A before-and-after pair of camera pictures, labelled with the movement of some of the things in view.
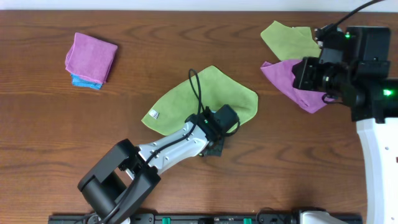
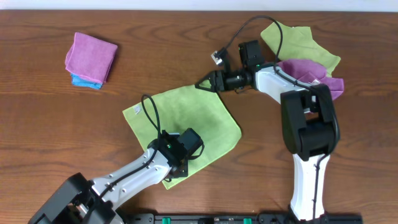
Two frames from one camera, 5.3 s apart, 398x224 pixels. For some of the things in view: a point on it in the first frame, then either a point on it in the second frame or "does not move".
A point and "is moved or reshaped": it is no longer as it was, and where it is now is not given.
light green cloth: x=169 y=114 is moved or reshaped
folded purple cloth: x=91 y=58 does not move
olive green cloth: x=290 y=43 does not move
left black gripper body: x=214 y=149 to x=181 y=171
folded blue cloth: x=81 y=81 does not move
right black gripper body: x=301 y=74 to x=217 y=81
